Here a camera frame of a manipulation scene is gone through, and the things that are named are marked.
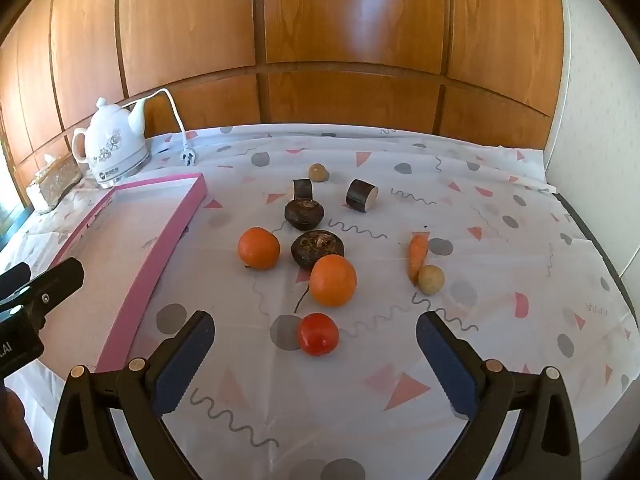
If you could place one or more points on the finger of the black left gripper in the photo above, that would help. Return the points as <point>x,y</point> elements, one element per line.
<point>42,294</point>

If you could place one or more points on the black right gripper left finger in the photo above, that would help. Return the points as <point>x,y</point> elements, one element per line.
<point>85,443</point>

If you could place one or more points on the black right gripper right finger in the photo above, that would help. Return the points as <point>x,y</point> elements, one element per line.
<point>544,442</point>

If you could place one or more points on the small tan potato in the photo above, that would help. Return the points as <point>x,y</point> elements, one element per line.
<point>431,279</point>

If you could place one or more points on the orange mandarin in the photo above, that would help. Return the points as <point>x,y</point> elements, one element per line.
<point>258,249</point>
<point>333,281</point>

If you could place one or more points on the orange carrot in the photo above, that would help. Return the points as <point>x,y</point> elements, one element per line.
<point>417,252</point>

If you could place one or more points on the red tomato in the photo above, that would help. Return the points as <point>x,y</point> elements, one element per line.
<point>317,334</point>

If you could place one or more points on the dark sugarcane piece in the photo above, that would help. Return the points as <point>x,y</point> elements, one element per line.
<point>361,195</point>
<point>302,189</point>

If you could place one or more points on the small tan round fruit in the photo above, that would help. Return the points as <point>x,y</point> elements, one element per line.
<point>318,173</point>

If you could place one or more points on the person's left hand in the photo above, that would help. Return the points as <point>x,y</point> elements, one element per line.
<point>20,437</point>

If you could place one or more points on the woven tissue box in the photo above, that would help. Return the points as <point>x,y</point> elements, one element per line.
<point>52,182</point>

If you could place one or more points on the pink shallow tray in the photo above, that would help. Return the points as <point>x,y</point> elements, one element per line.
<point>123,244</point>

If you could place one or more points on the white ceramic electric kettle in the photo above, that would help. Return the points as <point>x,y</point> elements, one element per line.
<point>113,144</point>

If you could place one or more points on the patterned white tablecloth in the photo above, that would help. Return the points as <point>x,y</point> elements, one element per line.
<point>522,284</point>

